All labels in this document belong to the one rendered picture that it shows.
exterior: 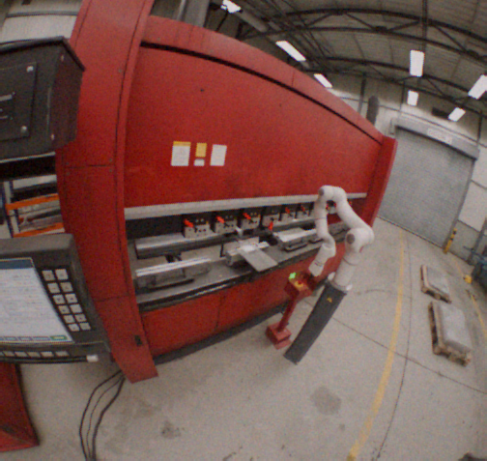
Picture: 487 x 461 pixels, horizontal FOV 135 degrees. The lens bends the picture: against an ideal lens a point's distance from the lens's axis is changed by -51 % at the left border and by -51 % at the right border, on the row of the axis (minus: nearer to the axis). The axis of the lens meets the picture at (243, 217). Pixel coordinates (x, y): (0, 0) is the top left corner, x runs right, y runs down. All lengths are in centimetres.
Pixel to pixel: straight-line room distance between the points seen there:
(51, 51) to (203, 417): 195
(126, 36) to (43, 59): 44
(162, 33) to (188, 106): 38
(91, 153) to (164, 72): 48
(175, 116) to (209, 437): 203
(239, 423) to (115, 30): 227
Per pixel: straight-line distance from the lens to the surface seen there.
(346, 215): 139
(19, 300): 54
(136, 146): 96
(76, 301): 48
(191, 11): 123
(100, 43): 79
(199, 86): 104
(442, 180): 884
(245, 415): 187
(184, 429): 181
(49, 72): 40
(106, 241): 86
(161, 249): 153
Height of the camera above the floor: 180
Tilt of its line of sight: 23 degrees down
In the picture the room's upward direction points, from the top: 11 degrees clockwise
